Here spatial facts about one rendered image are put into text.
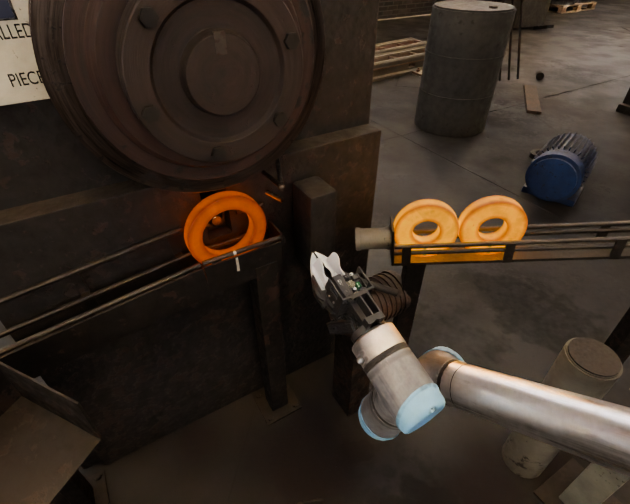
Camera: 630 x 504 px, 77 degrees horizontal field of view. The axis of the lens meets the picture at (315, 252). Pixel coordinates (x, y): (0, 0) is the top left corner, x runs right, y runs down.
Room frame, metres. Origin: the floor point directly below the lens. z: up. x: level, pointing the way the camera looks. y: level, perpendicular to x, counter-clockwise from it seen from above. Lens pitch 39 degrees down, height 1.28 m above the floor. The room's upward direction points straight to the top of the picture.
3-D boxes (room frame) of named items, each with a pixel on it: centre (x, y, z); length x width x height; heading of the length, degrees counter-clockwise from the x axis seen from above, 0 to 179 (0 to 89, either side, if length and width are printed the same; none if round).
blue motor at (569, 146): (2.25, -1.52, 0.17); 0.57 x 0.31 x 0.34; 141
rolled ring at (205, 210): (0.74, 0.20, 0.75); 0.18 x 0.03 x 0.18; 121
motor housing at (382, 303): (0.79, -0.15, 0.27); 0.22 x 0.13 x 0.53; 121
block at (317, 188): (0.87, 0.00, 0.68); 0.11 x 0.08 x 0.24; 31
